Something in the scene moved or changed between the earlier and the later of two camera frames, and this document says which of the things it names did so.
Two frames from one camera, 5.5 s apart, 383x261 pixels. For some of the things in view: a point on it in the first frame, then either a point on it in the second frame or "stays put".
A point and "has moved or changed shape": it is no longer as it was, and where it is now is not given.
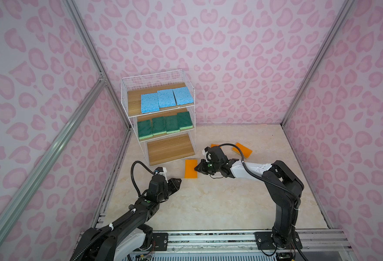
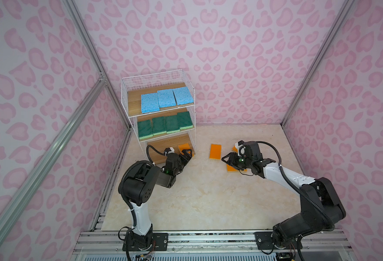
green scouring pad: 159,126 stays put
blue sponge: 183,96 stays put
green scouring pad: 144,129 stays put
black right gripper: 202,165 to 232,160
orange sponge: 190,173 has moved or changed shape
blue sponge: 149,103 stays put
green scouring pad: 184,120 stays put
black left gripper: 174,185 to 185,161
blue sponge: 166,98 stays put
